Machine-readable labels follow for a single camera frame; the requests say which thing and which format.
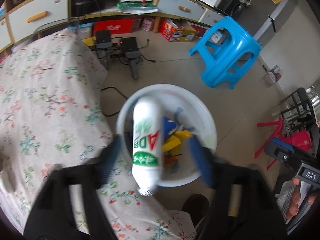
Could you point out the white AD milk bottle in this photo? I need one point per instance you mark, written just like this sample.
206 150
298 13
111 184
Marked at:
147 155

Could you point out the right hand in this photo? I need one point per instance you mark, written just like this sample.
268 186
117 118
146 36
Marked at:
295 199

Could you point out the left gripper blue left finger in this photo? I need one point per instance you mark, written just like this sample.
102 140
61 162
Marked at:
51 216

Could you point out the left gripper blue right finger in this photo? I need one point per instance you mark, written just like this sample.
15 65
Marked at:
259 216

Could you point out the long low white cabinet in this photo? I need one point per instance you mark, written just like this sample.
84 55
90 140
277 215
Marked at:
191 10

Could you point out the floral tablecloth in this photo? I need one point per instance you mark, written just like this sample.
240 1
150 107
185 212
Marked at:
50 114

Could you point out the yellow snack bag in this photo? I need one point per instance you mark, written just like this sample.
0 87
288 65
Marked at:
174 135

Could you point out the red folding rack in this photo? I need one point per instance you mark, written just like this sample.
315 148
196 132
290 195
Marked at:
300 139

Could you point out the red cardboard box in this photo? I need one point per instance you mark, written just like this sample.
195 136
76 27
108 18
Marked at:
118 26

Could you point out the white drawer cabinet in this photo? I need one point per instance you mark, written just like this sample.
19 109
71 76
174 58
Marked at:
30 17

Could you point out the blue plastic stool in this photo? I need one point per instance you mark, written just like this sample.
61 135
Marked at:
230 60

